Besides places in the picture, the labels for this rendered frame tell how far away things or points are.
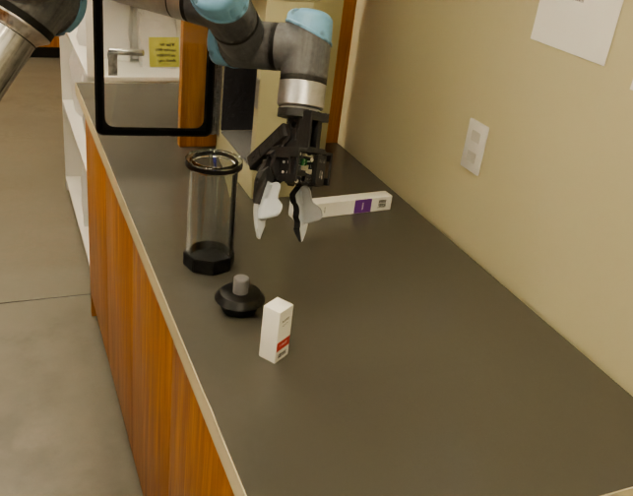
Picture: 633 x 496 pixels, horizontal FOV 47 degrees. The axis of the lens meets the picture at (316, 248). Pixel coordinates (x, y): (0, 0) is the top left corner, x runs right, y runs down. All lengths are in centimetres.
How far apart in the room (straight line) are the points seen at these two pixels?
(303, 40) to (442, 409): 61
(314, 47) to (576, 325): 73
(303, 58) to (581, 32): 55
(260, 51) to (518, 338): 70
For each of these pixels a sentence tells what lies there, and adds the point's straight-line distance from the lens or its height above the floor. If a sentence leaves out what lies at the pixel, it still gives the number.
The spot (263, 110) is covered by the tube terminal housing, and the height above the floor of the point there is 116.
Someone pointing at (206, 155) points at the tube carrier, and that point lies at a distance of 143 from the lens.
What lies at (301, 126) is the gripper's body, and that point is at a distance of 114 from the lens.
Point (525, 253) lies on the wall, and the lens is 157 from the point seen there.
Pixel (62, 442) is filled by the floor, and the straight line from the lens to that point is 248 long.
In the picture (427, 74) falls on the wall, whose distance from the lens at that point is 187.
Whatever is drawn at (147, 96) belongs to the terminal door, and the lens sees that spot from 198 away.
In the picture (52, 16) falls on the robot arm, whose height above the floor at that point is 140.
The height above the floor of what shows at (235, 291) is 98.
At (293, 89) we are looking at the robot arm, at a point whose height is 137.
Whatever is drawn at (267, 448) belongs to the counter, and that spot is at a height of 94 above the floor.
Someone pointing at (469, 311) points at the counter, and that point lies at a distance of 146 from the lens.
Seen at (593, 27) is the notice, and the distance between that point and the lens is 143.
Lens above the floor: 167
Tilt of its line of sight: 27 degrees down
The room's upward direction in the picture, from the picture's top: 7 degrees clockwise
